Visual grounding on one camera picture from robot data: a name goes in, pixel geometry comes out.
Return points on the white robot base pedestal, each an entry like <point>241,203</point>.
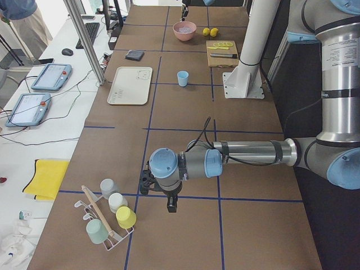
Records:
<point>245,80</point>

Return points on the yellow cup on rack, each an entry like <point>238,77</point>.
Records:
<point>126,217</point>

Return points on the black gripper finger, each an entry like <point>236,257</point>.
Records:
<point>184,13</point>

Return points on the light blue plastic cup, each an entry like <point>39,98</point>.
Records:
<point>182,77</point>

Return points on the white crumpled cloth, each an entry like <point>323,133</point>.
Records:
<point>16,248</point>

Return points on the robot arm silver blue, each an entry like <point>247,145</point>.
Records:
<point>332,154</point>

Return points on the folded grey cloth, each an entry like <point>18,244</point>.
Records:
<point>134,55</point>

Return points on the teach pendant far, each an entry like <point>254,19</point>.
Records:
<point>52,77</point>

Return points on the black keyboard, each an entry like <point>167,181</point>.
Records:
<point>92,30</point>

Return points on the white cup on rack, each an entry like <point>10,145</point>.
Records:
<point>116,200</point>

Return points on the cream bear serving tray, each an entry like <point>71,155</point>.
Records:
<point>130,86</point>

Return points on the teach pendant near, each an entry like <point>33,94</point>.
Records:
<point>29,110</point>

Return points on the black computer mouse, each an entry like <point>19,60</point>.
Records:
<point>67,52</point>

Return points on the lemon slices row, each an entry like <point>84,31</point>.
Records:
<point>223,44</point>

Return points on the grey cup on rack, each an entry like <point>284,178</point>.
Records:
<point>108,187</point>

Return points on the aluminium frame post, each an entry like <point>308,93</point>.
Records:
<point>83,36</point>

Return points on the wooden cutting board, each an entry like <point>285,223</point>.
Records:
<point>221,62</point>

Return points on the teach pendant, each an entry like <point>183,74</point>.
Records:
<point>52,77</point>
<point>29,110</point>

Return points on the white wire cup rack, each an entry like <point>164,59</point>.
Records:
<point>92,211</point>

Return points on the steel muddler black tip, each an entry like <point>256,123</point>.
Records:
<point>224,55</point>

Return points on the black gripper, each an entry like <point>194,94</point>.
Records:
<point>169,194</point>

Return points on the green cup on rack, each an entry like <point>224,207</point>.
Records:
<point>97,231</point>

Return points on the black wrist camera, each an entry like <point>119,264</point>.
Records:
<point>147,181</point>

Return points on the yellow lemon near bowl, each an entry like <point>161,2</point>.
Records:
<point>206,32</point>

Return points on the yellow lemon far one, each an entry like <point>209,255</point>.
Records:
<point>214,32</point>

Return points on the yellow folded towel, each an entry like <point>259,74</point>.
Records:
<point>47,179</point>

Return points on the pink bowl of ice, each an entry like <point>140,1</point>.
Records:
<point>184,30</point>

